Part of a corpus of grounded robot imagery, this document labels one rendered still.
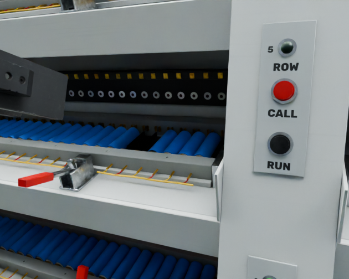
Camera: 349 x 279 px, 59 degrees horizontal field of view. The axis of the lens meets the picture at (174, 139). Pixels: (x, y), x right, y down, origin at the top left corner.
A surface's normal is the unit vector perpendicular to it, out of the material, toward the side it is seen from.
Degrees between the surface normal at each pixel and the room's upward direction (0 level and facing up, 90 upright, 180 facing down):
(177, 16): 110
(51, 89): 90
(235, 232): 90
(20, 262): 20
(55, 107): 90
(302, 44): 90
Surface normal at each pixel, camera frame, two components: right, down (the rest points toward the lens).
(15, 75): 0.91, 0.07
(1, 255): -0.10, -0.91
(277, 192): -0.39, 0.08
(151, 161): -0.37, 0.42
